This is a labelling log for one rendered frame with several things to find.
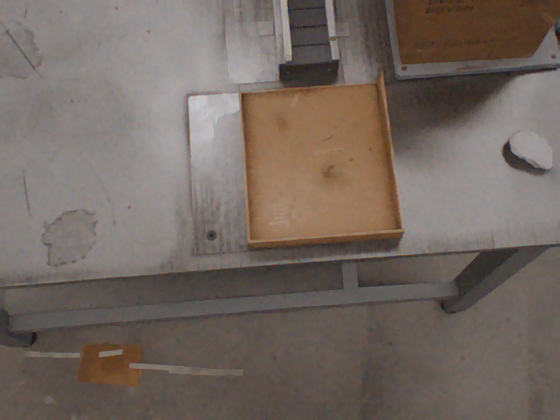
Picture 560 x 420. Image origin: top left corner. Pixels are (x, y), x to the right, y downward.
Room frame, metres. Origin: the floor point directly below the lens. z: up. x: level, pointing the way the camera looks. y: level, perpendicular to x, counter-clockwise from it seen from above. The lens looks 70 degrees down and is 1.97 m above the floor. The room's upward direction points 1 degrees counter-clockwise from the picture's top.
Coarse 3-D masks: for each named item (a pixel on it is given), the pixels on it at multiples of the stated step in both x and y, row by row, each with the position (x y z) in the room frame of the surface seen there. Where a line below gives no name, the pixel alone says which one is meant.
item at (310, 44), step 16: (288, 0) 0.78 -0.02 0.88; (304, 0) 0.78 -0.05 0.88; (320, 0) 0.78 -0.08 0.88; (288, 16) 0.74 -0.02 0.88; (304, 16) 0.74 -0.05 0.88; (320, 16) 0.74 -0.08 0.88; (304, 32) 0.71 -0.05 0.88; (320, 32) 0.71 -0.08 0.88; (304, 48) 0.68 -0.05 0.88; (320, 48) 0.68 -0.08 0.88; (288, 64) 0.65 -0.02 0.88; (304, 64) 0.65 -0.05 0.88
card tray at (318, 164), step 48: (240, 96) 0.59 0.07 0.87; (288, 96) 0.61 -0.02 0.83; (336, 96) 0.60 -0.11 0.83; (384, 96) 0.58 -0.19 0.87; (288, 144) 0.51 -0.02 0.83; (336, 144) 0.51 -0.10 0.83; (384, 144) 0.51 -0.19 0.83; (288, 192) 0.42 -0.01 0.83; (336, 192) 0.42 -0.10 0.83; (384, 192) 0.42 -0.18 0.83; (288, 240) 0.32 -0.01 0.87; (336, 240) 0.33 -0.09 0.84
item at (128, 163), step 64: (0, 0) 0.82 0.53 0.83; (64, 0) 0.82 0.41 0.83; (128, 0) 0.82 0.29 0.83; (192, 0) 0.82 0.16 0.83; (256, 0) 0.82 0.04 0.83; (384, 0) 0.81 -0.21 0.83; (0, 64) 0.68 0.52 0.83; (64, 64) 0.68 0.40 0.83; (128, 64) 0.68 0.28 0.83; (192, 64) 0.68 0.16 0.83; (256, 64) 0.68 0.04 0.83; (384, 64) 0.67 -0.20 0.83; (0, 128) 0.55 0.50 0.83; (64, 128) 0.55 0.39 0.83; (128, 128) 0.55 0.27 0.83; (192, 128) 0.55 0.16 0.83; (448, 128) 0.54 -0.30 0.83; (512, 128) 0.54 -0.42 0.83; (0, 192) 0.43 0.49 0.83; (64, 192) 0.43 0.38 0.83; (128, 192) 0.42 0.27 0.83; (192, 192) 0.42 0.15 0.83; (448, 192) 0.42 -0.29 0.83; (512, 192) 0.41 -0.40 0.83; (0, 256) 0.31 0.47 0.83; (64, 256) 0.31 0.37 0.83; (128, 256) 0.31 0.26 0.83; (192, 256) 0.31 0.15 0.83; (256, 256) 0.31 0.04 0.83; (320, 256) 0.30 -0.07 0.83; (384, 256) 0.30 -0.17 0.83
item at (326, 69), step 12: (276, 0) 0.78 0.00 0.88; (276, 12) 0.76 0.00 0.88; (276, 24) 0.73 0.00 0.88; (276, 36) 0.71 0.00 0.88; (336, 36) 0.70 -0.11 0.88; (276, 48) 0.69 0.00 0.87; (336, 48) 0.68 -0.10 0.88; (336, 60) 0.65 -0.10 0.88; (288, 72) 0.64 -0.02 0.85; (300, 72) 0.65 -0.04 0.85; (312, 72) 0.65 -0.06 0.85; (324, 72) 0.65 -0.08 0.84; (336, 72) 0.65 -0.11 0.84
